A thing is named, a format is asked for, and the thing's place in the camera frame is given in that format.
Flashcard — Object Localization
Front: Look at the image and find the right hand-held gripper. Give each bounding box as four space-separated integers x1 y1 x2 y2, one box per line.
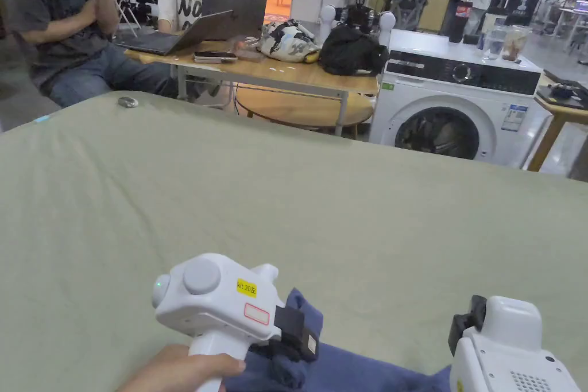
447 295 582 392

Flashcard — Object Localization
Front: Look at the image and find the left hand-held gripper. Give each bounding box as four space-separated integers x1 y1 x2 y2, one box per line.
153 253 320 392

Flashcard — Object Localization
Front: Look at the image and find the dark blue garment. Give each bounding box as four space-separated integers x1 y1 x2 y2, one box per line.
224 288 461 392

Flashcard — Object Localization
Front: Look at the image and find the person's left hand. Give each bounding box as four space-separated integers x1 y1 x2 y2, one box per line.
117 343 247 392

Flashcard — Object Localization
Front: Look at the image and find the bed with pale green sheet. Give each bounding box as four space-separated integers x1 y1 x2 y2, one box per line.
0 90 588 392

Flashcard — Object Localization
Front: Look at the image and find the white washing machine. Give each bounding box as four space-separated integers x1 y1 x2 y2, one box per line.
368 0 544 169

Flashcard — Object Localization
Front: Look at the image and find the round low wooden table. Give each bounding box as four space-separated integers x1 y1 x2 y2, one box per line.
234 88 375 130

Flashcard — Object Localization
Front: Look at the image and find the wooden side table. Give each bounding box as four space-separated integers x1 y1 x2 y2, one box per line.
527 69 588 173

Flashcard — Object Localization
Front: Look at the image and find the wooden table with laptops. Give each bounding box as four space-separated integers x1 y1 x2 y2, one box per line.
114 0 390 138

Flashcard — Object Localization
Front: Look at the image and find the black and white robot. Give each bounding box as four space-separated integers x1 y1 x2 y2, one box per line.
320 0 397 44

